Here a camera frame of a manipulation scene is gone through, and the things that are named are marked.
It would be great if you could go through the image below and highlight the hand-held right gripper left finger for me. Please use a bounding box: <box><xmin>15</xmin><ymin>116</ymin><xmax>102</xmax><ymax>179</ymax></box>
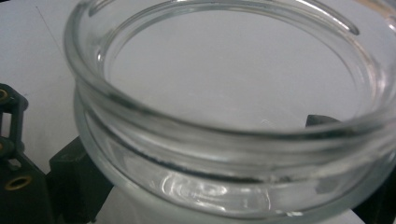
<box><xmin>49</xmin><ymin>134</ymin><xmax>115</xmax><ymax>224</ymax></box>

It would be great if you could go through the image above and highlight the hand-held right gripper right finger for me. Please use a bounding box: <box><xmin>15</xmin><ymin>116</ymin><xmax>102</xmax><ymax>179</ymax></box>
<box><xmin>305</xmin><ymin>113</ymin><xmax>396</xmax><ymax>224</ymax></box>

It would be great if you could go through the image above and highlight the clear glass jar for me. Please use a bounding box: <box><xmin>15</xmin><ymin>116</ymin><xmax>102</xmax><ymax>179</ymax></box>
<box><xmin>63</xmin><ymin>0</ymin><xmax>396</xmax><ymax>222</ymax></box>

